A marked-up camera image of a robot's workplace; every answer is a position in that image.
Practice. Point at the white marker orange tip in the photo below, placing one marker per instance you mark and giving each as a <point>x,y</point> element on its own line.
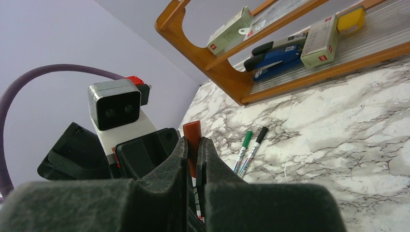
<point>196,197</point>

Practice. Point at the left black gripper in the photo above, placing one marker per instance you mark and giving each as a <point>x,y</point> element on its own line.
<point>78,155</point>

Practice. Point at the green pen cap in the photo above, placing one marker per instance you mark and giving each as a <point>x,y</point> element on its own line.
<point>247,139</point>

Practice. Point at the green box upper shelf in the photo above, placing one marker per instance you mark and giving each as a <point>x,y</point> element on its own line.
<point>232,31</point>

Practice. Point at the white marker green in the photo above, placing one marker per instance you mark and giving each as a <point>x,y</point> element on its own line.
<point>239,160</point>

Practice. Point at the ruler set package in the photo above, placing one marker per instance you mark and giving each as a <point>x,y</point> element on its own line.
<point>270,15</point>

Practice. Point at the white marker black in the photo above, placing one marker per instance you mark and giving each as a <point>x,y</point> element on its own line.
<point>248,159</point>

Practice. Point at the green box shelf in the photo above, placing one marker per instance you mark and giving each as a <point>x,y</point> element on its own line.
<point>232,31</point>
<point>321,43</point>

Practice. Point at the wooden shelf rack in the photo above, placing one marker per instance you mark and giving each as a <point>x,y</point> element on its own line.
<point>366,34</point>

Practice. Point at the blue stapler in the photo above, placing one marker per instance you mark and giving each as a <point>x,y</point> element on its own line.
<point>276,57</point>

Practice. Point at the green box lower shelf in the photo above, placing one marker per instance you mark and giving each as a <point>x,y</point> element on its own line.
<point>321,43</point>

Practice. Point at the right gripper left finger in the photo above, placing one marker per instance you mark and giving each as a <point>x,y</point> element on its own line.
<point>158,202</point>

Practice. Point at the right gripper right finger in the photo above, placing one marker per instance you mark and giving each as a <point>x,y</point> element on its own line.
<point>230,204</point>

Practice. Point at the yellow object on shelf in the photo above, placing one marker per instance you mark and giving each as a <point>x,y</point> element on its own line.
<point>352,20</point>

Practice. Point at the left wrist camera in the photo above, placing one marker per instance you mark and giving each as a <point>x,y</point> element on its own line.
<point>116,114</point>

